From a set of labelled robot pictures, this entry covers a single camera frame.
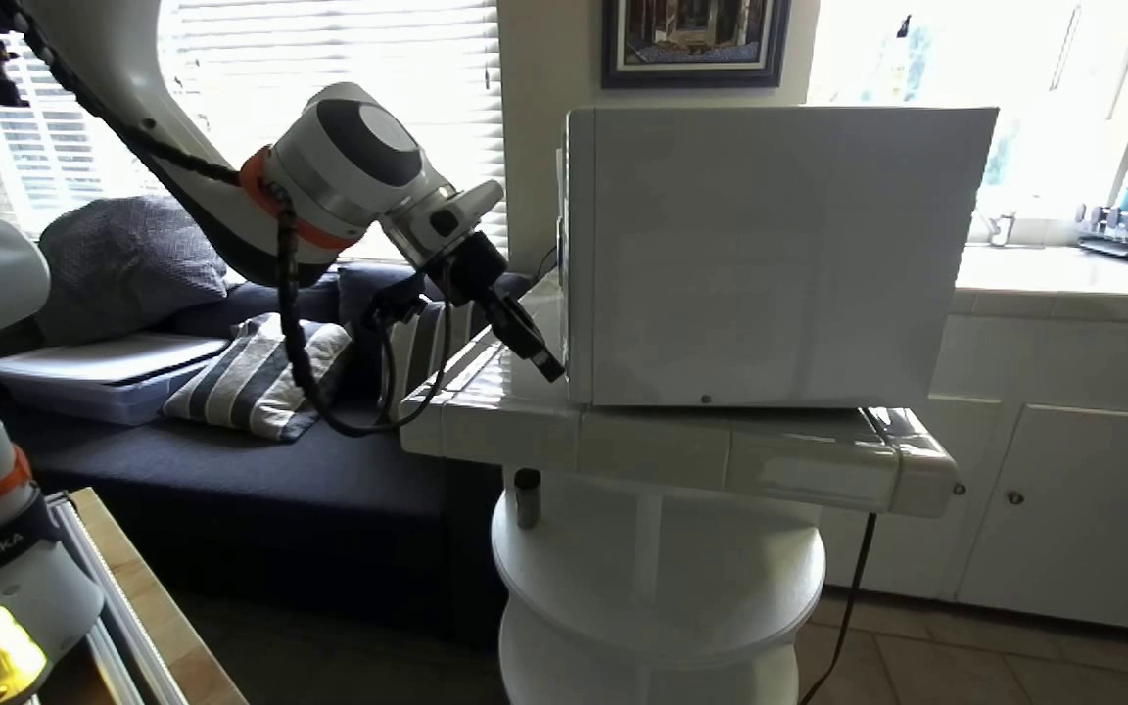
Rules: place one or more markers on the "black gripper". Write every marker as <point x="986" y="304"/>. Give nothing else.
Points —
<point x="473" y="275"/>

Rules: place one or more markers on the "white microwave door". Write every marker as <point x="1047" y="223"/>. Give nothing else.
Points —
<point x="563" y="197"/>

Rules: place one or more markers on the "white microwave oven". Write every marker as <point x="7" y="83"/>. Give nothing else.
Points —
<point x="773" y="258"/>

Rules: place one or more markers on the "white Franka Panda arm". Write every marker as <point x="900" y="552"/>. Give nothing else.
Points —
<point x="135" y="90"/>

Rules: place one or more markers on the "narrow striped pillow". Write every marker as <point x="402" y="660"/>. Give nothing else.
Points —
<point x="413" y="356"/>

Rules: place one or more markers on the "white tiled counter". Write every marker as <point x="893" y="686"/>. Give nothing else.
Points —
<point x="667" y="451"/>

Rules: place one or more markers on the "white window blinds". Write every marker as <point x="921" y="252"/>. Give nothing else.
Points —
<point x="460" y="79"/>

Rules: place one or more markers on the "white round shelf unit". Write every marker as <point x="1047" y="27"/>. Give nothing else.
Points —
<point x="667" y="572"/>

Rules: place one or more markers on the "wide striped pillow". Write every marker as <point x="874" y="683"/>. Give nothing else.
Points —
<point x="235" y="386"/>

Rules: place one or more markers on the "dark blue sofa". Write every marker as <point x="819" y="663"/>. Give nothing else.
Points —
<point x="265" y="481"/>

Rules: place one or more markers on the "large dark framed picture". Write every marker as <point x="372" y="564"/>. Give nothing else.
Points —
<point x="695" y="41"/>

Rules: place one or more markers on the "large grey pillow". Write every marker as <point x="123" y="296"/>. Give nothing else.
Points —
<point x="119" y="275"/>

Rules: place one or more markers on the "flat grey seat cushion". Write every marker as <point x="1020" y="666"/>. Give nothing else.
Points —
<point x="97" y="372"/>

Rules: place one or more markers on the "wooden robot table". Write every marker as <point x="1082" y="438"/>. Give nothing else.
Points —
<point x="153" y="613"/>

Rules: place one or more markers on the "round cabinet knob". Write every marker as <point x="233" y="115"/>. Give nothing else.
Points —
<point x="1016" y="500"/>

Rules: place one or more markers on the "white kitchen cabinet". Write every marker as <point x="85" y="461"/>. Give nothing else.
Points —
<point x="1088" y="521"/>

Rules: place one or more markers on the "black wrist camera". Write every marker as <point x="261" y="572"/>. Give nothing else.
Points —
<point x="402" y="297"/>

